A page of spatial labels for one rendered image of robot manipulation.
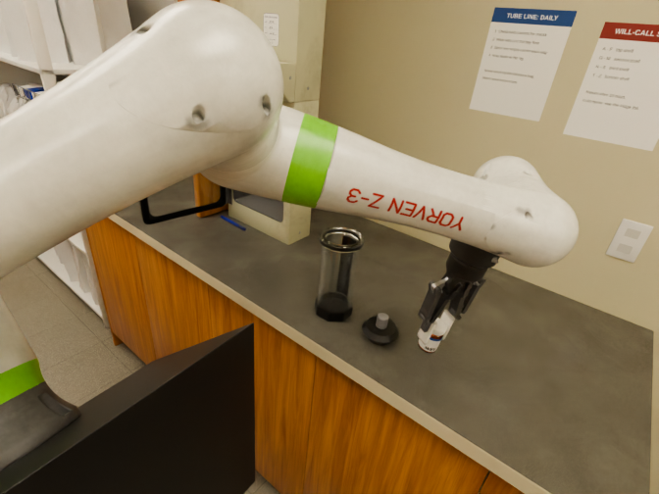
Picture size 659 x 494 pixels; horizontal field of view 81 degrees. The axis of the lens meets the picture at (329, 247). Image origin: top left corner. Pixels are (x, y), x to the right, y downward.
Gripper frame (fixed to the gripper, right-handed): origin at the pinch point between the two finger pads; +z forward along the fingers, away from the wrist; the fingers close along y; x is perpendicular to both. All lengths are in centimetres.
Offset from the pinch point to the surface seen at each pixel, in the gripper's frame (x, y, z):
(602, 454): 32.6, -18.2, 5.4
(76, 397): -93, 91, 122
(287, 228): -61, 12, 13
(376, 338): -7.2, 8.7, 9.0
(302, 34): -69, 12, -45
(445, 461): 18.8, 2.4, 21.2
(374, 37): -90, -23, -44
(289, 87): -65, 15, -32
